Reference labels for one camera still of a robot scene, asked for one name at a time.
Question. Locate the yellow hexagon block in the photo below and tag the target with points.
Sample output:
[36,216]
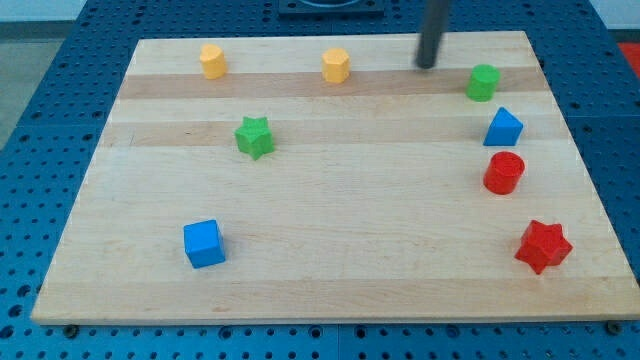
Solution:
[335,65]

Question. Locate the red circle block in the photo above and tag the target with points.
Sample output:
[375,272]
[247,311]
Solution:
[503,173]

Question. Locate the green circle block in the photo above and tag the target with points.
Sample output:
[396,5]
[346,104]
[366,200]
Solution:
[483,82]

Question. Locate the wooden board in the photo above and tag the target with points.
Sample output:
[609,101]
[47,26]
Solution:
[371,208]

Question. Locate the green star block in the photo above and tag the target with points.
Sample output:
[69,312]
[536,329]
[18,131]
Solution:
[254,137]

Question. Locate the blue cube block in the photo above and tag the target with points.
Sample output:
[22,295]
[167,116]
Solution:
[204,244]

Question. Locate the yellow heart block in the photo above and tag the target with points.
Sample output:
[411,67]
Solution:
[213,61]

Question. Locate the blue triangle block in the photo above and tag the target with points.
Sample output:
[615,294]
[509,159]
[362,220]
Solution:
[504,130]

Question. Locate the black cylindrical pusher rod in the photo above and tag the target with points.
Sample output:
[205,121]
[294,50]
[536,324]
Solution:
[434,24]

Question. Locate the red star block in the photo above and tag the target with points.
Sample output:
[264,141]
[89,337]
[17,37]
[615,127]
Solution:
[543,245]

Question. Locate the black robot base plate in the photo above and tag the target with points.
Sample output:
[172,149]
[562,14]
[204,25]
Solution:
[330,7]

